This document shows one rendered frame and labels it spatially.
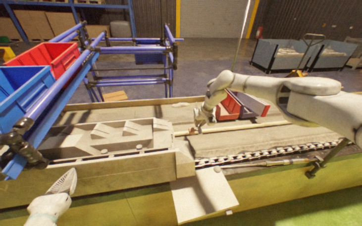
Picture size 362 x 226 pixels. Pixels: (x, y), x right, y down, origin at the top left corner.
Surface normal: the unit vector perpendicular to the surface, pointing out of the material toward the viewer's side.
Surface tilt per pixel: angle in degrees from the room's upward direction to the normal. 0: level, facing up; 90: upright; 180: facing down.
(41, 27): 90
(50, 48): 94
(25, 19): 90
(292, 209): 0
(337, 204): 0
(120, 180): 80
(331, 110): 88
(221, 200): 0
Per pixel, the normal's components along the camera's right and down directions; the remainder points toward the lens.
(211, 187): 0.04, -0.80
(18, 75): 0.18, 0.63
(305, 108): -0.95, 0.21
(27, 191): 0.18, 0.43
